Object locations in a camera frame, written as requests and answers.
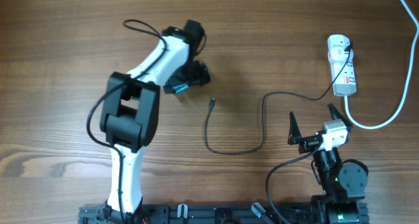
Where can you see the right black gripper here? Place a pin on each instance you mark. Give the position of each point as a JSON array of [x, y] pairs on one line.
[[308, 143]]

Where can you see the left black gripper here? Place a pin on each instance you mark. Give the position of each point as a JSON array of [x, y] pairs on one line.
[[201, 76]]

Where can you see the blue Galaxy smartphone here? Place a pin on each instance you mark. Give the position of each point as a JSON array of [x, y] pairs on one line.
[[179, 88]]

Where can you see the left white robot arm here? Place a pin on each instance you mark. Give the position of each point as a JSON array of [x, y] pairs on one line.
[[129, 116]]

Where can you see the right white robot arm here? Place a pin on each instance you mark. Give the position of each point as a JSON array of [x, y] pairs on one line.
[[343, 181]]

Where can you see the white power strip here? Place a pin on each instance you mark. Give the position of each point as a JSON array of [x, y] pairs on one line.
[[340, 56]]

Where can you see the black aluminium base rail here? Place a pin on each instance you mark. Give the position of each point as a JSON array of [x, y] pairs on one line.
[[255, 213]]

